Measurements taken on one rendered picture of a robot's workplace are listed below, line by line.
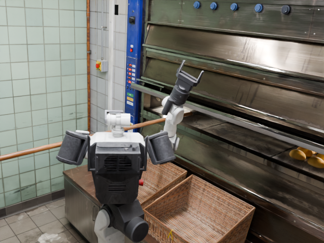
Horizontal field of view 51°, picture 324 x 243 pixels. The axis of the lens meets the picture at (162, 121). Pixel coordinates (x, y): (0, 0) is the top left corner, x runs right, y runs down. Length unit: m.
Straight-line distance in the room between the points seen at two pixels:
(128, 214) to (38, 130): 1.94
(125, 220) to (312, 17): 1.38
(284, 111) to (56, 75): 2.19
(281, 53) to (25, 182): 2.66
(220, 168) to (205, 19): 1.01
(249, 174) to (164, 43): 1.13
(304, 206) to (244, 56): 0.93
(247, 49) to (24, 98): 2.07
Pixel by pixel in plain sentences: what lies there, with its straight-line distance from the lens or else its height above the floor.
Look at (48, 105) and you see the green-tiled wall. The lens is 3.43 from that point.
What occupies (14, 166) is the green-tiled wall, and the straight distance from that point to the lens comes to 3.51.
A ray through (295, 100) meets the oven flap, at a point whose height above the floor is 1.57.
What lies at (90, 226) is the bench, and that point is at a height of 0.27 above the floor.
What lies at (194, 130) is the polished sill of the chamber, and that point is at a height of 1.17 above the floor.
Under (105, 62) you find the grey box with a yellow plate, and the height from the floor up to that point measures 1.49.
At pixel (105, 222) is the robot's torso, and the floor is 0.96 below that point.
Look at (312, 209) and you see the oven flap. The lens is 2.10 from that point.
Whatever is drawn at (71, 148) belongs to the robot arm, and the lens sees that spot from 1.64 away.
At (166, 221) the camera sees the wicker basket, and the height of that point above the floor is 0.59.
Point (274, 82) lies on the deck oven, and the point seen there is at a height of 1.65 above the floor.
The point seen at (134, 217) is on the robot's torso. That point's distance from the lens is 1.72.
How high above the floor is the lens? 2.00
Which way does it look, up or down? 18 degrees down
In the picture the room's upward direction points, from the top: 4 degrees clockwise
